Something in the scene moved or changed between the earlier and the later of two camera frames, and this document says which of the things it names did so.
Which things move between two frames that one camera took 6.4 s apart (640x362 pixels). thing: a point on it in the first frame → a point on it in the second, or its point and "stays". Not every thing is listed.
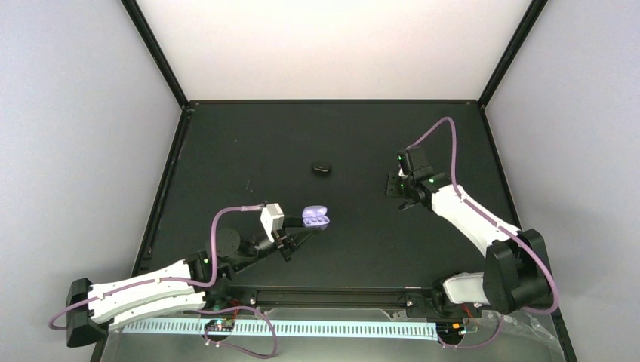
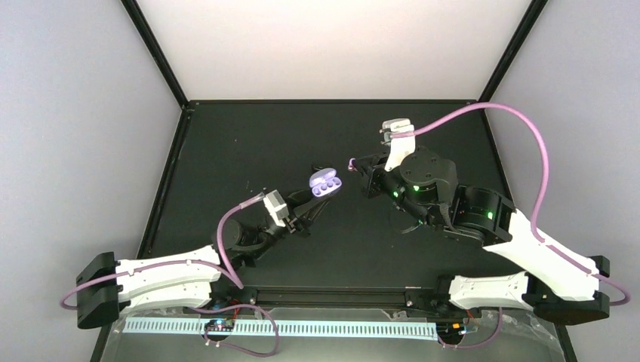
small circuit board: x=220 y=325 stays
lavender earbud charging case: x=315 y=216 → x=324 y=182
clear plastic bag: x=525 y=336 stays
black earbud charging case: x=323 y=167 stays
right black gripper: x=406 y=197 → x=370 y=164
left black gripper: x=282 y=240 → x=296 y=210
